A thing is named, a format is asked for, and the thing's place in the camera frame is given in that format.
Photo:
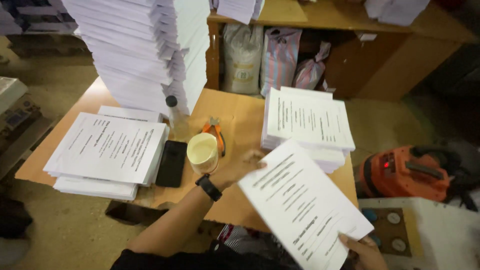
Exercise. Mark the large striped plastic bag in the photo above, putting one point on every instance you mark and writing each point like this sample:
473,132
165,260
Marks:
280,60

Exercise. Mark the low stack of printed booklets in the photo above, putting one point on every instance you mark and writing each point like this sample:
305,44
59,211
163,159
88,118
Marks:
108,150

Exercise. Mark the white machine with round buttons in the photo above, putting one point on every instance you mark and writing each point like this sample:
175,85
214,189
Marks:
431,236

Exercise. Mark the wooden desk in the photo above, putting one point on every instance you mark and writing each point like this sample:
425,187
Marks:
378,56

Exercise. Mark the wide pile of white paper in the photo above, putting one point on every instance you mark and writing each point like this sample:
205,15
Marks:
397,10

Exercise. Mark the small pile of white paper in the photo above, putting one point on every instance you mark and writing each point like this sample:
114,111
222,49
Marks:
238,9

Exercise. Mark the person's left fingers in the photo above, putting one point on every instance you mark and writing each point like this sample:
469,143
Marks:
255,159

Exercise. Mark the white printed booklet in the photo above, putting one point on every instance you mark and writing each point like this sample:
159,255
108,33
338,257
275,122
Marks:
300,202

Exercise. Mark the clear bottle with black cap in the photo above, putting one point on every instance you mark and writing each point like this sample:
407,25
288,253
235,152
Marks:
177,120

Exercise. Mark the person's left hand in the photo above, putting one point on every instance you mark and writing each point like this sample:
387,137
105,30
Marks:
240,170

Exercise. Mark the orange power tool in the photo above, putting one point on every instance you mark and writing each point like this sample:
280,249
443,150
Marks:
405,174

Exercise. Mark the person's right hand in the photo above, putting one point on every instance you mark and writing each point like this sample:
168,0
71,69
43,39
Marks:
367,257

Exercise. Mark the black wristwatch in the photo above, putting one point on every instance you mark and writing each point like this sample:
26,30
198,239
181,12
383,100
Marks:
208,187

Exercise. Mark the tall stack of white paper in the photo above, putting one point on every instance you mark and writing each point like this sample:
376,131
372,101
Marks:
131,48

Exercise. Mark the shelf with paper stacks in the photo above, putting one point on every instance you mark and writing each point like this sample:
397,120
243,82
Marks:
33,15

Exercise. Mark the cream plastic cup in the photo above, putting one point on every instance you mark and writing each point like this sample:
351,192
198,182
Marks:
202,152

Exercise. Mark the small striped plastic bag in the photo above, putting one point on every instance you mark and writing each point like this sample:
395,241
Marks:
309,71

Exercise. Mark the white woven sack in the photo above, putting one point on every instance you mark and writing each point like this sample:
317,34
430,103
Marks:
243,56

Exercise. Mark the black smartphone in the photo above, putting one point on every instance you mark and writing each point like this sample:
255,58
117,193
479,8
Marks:
171,163

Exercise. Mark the person's black shirt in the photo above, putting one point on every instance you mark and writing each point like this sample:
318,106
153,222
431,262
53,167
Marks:
210,258

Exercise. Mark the thick stack of printed booklets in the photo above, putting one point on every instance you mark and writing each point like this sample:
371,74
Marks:
309,120

